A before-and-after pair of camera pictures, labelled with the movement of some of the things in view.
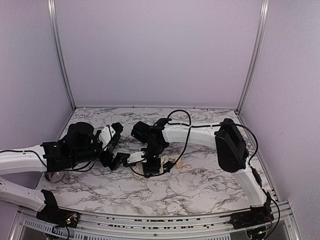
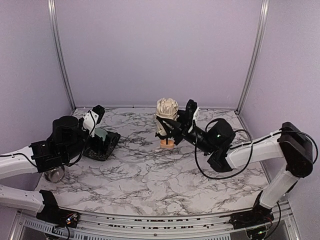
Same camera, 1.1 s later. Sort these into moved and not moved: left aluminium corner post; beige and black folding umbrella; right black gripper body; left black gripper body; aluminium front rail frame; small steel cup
Moved: right black gripper body; beige and black folding umbrella; left black gripper body
Not moved: left aluminium corner post; aluminium front rail frame; small steel cup
